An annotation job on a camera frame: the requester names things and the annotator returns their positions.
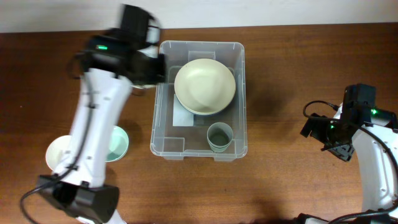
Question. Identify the white small bowl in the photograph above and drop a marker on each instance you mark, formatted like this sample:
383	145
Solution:
55	151

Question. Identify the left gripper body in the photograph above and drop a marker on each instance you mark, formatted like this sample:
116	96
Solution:
155	71

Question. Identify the mint green cup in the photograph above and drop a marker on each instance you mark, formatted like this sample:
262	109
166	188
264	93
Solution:
219	149

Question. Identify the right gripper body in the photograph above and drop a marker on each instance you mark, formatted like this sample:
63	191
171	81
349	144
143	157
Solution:
334	139

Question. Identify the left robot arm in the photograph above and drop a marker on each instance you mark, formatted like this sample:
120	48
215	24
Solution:
112	65

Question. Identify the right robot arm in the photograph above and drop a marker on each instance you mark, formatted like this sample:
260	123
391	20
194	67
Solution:
360	127

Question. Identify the cream white cup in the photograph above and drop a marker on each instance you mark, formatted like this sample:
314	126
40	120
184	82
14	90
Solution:
140	90

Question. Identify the mint green small bowl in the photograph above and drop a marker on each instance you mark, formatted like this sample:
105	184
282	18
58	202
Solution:
118	145

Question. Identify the white paper label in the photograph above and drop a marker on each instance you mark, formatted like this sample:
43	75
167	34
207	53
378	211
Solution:
181	116

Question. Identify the cream bowl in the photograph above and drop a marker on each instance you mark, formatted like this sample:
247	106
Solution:
204	82

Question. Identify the clear plastic storage container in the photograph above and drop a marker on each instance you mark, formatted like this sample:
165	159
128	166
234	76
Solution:
176	143

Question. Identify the grey cup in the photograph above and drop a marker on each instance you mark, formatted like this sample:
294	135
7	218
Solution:
219	134

